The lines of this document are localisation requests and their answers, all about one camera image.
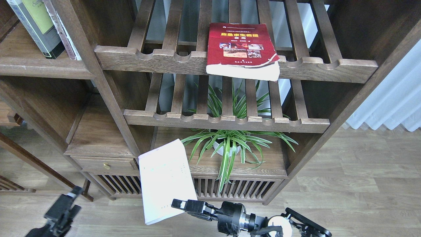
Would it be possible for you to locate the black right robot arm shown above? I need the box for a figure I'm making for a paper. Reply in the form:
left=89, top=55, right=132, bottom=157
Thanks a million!
left=171, top=199, right=332, bottom=237

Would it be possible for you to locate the green spider plant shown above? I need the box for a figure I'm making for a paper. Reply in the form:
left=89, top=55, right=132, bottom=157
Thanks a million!
left=181, top=86, right=298, bottom=194

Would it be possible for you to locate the white pleated curtain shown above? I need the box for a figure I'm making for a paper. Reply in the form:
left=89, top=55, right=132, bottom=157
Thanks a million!
left=344, top=42, right=421, bottom=132

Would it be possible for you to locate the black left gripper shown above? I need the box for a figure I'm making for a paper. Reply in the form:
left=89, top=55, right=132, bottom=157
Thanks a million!
left=26, top=186, right=83, bottom=237

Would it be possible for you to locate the brass drawer knob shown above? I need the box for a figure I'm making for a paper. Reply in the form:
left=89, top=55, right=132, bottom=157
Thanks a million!
left=103, top=163, right=111, bottom=170

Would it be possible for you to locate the green and black book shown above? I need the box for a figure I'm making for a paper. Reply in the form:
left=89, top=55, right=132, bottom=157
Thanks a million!
left=7, top=0, right=65, bottom=60

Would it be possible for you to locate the white plant pot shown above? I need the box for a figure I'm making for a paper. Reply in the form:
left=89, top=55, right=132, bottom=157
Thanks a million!
left=211, top=139, right=241, bottom=157

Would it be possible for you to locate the white lavender cover book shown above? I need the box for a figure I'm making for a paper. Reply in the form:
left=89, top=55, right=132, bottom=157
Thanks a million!
left=138, top=139, right=197, bottom=225

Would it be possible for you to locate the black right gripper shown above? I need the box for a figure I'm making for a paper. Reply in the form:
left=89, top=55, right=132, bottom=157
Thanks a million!
left=171, top=198, right=260, bottom=237

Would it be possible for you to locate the red cover book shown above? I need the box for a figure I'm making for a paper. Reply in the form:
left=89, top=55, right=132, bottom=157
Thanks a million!
left=206, top=23, right=280, bottom=81

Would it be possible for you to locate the upright book in shelf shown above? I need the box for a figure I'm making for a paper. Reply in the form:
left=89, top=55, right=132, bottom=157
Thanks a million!
left=43, top=0, right=82, bottom=61

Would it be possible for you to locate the dark wooden bookshelf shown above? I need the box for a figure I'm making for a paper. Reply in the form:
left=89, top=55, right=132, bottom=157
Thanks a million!
left=1, top=0, right=420, bottom=205

